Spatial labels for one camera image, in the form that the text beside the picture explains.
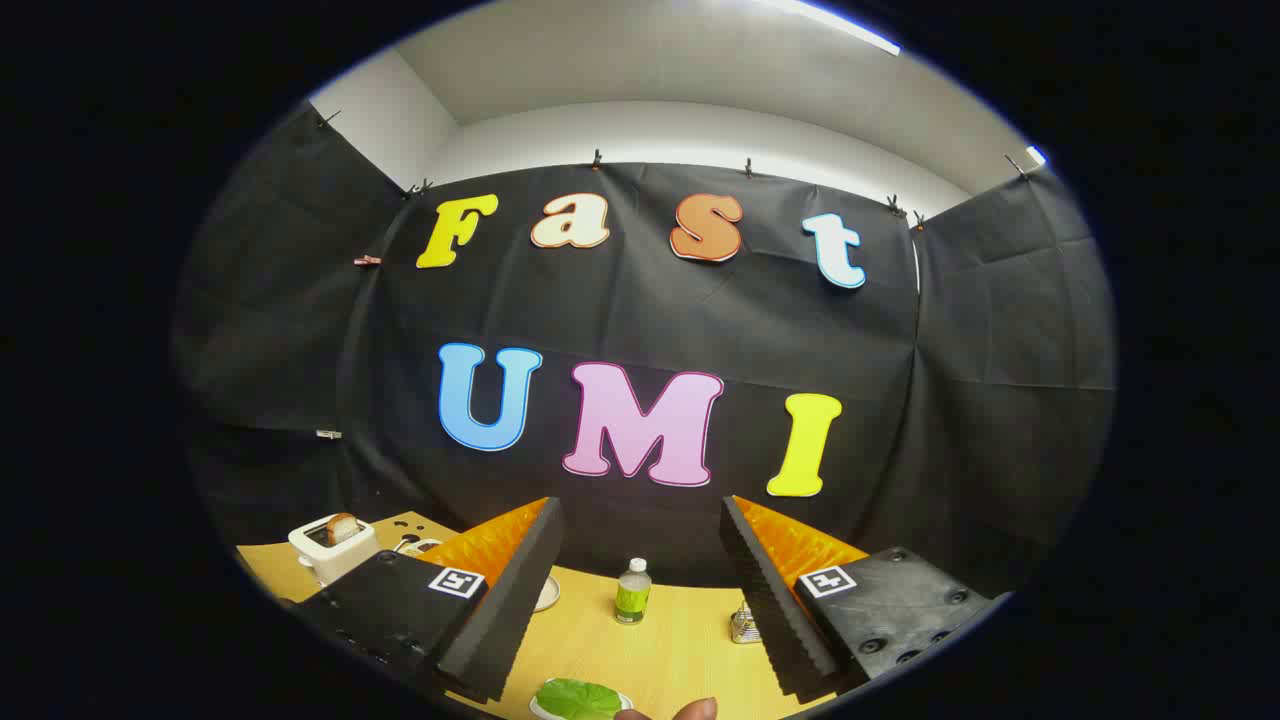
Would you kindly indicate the blue round plate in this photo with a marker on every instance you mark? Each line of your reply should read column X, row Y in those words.
column 534, row 708

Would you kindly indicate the green label plastic bottle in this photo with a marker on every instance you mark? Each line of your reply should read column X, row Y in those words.
column 632, row 597

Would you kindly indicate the white divided dish with beans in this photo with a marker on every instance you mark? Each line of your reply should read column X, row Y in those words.
column 418, row 546

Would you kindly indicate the green lettuce leaf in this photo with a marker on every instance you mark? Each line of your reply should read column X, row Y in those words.
column 580, row 698

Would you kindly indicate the white bread slice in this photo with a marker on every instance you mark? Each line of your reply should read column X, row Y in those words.
column 342, row 528

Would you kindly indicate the white toaster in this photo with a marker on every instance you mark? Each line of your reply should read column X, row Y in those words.
column 335, row 562

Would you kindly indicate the white round plate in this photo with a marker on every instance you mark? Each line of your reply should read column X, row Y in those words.
column 547, row 594

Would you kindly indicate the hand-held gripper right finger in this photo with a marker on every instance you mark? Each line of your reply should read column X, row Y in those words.
column 775, row 610

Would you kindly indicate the black backdrop cloth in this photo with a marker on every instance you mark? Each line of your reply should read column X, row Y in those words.
column 640, row 320

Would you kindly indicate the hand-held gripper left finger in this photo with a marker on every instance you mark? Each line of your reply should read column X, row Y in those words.
column 510, row 610

